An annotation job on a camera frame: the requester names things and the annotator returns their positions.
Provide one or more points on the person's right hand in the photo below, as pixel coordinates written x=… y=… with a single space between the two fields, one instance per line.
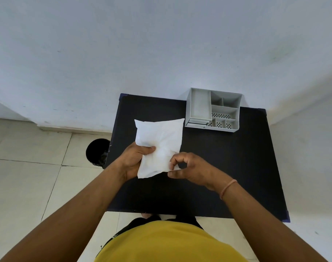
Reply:
x=200 y=171

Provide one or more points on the person's left hand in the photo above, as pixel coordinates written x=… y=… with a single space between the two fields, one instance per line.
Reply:
x=129 y=162

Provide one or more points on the person's right thumb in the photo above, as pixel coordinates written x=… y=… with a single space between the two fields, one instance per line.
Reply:
x=179 y=174

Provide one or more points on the person's left thumb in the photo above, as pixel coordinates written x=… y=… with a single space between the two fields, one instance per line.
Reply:
x=147 y=150

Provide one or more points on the person's left forearm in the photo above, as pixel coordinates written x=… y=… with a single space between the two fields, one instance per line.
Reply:
x=65 y=218

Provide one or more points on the person's right forearm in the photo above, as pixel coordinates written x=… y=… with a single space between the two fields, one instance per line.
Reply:
x=267 y=223

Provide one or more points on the orange wrist thread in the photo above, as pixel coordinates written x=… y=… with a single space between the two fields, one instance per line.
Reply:
x=228 y=188

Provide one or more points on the black waste bin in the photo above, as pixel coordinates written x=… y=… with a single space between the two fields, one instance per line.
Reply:
x=96 y=152

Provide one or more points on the person's foot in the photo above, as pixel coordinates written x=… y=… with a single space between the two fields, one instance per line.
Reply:
x=147 y=215

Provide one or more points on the blue table corner cap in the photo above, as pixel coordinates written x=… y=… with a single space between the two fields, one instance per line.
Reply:
x=123 y=96
x=286 y=217

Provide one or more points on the grey plastic desk organizer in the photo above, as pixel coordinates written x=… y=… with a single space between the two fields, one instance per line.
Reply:
x=201 y=107

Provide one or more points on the yellow shirt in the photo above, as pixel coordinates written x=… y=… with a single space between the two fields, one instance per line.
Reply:
x=168 y=242

